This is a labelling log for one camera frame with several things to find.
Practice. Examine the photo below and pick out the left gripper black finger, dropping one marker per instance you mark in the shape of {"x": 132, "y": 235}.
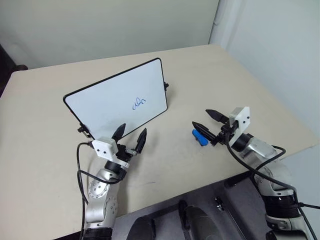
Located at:
{"x": 119, "y": 133}
{"x": 141, "y": 141}

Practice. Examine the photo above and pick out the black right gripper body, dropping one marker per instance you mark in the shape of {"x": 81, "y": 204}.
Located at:
{"x": 225, "y": 136}

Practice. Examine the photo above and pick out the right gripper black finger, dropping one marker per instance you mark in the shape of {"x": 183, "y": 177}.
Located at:
{"x": 217, "y": 116}
{"x": 203, "y": 131}

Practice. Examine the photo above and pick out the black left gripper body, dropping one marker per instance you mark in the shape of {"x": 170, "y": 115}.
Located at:
{"x": 123, "y": 153}

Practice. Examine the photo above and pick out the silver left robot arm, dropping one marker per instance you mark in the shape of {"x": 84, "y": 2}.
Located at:
{"x": 100, "y": 195}

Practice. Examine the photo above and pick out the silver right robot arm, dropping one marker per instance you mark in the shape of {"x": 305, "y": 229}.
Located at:
{"x": 272, "y": 185}

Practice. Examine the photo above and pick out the blue eraser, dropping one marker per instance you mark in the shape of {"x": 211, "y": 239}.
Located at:
{"x": 200, "y": 138}

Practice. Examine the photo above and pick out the black whiteboard stand foot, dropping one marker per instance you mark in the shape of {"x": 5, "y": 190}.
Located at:
{"x": 82, "y": 129}
{"x": 166, "y": 85}

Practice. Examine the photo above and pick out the dark grey base panel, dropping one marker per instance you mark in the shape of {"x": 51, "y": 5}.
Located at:
{"x": 240, "y": 200}

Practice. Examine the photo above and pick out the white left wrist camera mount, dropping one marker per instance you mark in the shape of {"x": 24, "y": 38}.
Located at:
{"x": 105, "y": 148}

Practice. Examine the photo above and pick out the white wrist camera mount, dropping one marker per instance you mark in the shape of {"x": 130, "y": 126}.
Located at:
{"x": 105, "y": 148}
{"x": 241, "y": 120}

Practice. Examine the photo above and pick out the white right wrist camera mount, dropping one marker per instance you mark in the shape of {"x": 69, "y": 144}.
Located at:
{"x": 241, "y": 120}

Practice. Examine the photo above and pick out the white whiteboard with black frame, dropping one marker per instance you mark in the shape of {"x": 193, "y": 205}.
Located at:
{"x": 112, "y": 100}

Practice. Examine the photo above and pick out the white wall corner column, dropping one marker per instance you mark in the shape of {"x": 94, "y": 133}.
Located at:
{"x": 220, "y": 22}

